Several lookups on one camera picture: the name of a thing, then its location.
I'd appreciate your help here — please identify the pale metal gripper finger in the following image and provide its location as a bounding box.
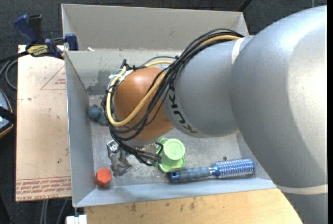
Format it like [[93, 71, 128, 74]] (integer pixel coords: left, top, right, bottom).
[[119, 156, 134, 176], [106, 139, 121, 177]]

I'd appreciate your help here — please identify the red hexagonal block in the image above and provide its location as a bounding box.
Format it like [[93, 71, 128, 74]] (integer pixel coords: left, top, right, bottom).
[[94, 167, 113, 188]]

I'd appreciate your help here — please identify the grey metal bin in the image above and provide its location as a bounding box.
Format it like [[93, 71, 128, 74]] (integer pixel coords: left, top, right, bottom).
[[61, 3, 278, 208]]

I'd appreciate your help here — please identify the blue hairbrush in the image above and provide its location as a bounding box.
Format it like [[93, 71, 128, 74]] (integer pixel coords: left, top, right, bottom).
[[167, 157, 255, 183]]

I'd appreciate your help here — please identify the brown cardboard board, red print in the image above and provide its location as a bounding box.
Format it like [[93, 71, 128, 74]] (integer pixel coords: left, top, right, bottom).
[[15, 44, 72, 203]]

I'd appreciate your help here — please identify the grey-blue toy animal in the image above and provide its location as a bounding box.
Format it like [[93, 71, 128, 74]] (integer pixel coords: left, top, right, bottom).
[[87, 104, 108, 125]]

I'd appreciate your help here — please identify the light green plastic cup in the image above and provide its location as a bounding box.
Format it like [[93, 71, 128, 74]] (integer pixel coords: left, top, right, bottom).
[[155, 138, 186, 174]]

